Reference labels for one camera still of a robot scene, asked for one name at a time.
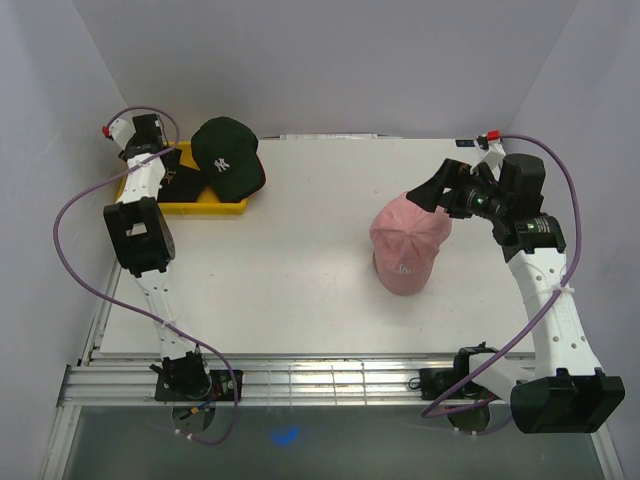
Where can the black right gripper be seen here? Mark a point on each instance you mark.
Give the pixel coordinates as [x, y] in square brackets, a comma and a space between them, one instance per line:
[451, 174]

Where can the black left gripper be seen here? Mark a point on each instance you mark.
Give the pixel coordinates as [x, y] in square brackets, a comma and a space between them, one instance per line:
[131, 144]

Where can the black baseball cap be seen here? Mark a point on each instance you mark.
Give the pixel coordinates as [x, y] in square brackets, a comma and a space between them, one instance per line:
[180, 184]

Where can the pink baseball cap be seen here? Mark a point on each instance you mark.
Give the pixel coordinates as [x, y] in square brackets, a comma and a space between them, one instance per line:
[407, 240]

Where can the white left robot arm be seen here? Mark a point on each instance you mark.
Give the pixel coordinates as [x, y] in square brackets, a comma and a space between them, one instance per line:
[145, 247]

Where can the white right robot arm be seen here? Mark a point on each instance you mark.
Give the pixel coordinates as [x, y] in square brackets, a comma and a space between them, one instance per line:
[547, 374]

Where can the black blue logo sticker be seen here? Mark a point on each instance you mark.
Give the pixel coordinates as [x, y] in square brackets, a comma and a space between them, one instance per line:
[465, 143]

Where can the dark green NY cap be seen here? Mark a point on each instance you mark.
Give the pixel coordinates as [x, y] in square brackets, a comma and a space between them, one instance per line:
[226, 152]

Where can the yellow plastic tray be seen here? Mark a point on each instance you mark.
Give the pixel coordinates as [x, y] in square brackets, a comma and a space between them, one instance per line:
[210, 207]

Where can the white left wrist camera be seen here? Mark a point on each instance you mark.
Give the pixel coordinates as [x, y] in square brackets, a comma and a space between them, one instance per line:
[119, 131]

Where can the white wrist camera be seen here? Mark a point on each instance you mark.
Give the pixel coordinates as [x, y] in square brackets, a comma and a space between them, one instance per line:
[119, 131]
[491, 150]

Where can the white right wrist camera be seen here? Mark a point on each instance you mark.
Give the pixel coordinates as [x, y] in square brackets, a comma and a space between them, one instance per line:
[491, 150]

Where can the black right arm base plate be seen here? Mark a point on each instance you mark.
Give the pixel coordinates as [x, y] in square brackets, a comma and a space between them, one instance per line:
[432, 382]

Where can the aluminium front rail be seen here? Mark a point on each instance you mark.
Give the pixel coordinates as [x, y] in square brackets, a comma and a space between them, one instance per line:
[271, 381]

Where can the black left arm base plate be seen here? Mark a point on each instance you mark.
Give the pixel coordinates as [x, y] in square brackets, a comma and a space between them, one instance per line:
[218, 385]

